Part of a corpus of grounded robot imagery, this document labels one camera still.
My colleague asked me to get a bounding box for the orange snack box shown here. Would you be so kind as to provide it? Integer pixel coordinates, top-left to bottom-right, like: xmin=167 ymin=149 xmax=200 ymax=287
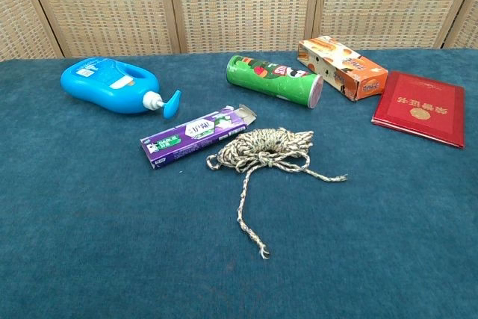
xmin=297 ymin=36 xmax=389 ymax=102

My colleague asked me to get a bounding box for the beige braided rope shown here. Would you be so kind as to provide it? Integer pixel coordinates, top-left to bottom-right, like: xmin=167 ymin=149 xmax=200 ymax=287
xmin=205 ymin=127 xmax=349 ymax=260

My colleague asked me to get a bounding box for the woven folding screen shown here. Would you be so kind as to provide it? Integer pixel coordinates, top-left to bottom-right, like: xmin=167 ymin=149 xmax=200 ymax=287
xmin=0 ymin=0 xmax=478 ymax=62

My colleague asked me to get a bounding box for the purple toothpaste box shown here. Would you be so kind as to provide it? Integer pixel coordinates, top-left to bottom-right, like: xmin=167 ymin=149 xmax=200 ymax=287
xmin=140 ymin=104 xmax=258 ymax=170

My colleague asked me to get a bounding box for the blue pump bottle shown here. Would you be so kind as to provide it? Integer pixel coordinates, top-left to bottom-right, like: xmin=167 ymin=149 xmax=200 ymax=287
xmin=60 ymin=57 xmax=182 ymax=120

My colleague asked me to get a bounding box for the red certificate book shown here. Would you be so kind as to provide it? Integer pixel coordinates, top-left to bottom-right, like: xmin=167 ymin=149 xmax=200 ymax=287
xmin=370 ymin=70 xmax=466 ymax=149

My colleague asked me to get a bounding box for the green chips can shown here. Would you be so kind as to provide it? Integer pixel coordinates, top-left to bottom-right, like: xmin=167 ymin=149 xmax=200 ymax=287
xmin=226 ymin=54 xmax=324 ymax=109

